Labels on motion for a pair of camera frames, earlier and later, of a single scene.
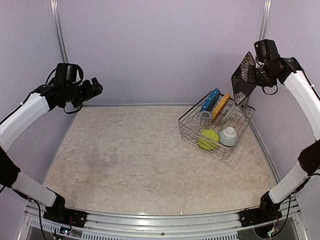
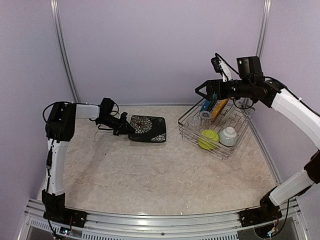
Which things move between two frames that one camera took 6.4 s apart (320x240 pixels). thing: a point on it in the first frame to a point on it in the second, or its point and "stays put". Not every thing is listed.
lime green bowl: x=208 y=139 stays put
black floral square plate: x=241 y=89 to x=148 y=129
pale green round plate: x=229 y=114 stays put
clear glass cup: x=205 y=118 stays put
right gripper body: x=262 y=77 to x=243 y=89
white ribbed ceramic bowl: x=228 y=136 stays put
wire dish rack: x=216 y=123 stays put
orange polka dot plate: x=220 y=106 stays put
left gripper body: x=76 y=96 to x=111 y=121
